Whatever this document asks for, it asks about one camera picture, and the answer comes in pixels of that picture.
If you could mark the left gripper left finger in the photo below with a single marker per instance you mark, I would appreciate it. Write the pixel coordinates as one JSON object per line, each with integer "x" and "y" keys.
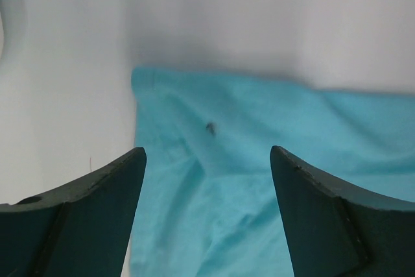
{"x": 81, "y": 228}

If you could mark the light teal polo shirt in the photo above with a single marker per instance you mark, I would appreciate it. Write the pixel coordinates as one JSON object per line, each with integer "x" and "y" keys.
{"x": 208, "y": 206}

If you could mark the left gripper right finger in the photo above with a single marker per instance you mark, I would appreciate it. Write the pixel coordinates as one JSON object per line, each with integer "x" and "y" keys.
{"x": 335, "y": 228}

